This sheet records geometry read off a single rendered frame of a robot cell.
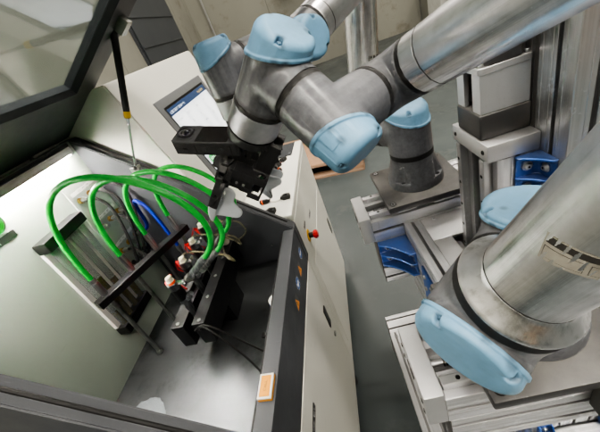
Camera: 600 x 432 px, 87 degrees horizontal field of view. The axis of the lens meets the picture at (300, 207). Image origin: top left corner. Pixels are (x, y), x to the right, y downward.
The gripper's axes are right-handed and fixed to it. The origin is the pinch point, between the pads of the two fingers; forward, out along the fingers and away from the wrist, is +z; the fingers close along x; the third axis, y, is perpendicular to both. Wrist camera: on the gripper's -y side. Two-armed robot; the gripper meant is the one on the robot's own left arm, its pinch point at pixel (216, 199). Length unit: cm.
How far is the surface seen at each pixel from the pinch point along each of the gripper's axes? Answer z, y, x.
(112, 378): 62, -11, -26
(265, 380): 19.2, 22.2, -24.3
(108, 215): 49, -33, 14
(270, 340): 23.5, 22.4, -15.2
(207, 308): 36.6, 6.6, -8.1
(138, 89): 23, -38, 47
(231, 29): 403, -189, 855
